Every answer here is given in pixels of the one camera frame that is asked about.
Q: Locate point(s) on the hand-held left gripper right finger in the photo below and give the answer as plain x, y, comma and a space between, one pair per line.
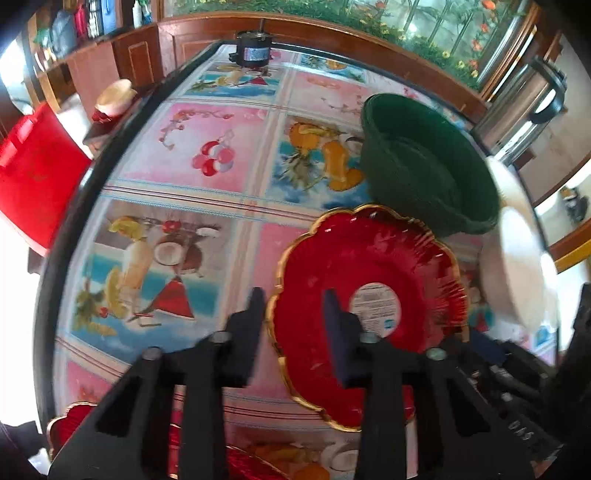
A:
338, 341

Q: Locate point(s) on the white spray bottle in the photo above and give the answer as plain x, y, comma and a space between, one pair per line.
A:
138, 13

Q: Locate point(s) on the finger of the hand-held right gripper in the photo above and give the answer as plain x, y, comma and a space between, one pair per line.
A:
487, 348

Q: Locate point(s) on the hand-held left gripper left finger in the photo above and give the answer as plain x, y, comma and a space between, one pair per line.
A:
251, 325

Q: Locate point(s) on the stainless steel electric kettle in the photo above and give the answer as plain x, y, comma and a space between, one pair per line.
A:
512, 115

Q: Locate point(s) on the black container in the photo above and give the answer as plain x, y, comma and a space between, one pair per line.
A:
94, 18

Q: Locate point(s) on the dark device on shelf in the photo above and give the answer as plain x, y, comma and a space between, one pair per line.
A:
575, 203

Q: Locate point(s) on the flower-decorated glass tank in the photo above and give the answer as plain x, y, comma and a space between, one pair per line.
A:
415, 23

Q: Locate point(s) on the small black jar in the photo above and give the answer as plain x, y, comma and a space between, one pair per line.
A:
251, 50

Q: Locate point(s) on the wooden cabinet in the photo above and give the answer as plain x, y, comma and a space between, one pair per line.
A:
138, 55

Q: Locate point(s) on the blue container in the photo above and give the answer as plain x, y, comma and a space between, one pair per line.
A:
110, 16

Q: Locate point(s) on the cream bowl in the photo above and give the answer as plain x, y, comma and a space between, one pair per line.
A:
115, 97

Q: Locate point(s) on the red gold-rimmed plate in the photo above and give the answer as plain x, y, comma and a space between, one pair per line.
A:
69, 424
392, 258
249, 464

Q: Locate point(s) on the red plastic chair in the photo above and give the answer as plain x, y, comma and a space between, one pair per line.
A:
37, 175

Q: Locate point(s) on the red container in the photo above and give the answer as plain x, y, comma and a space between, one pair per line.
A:
81, 21

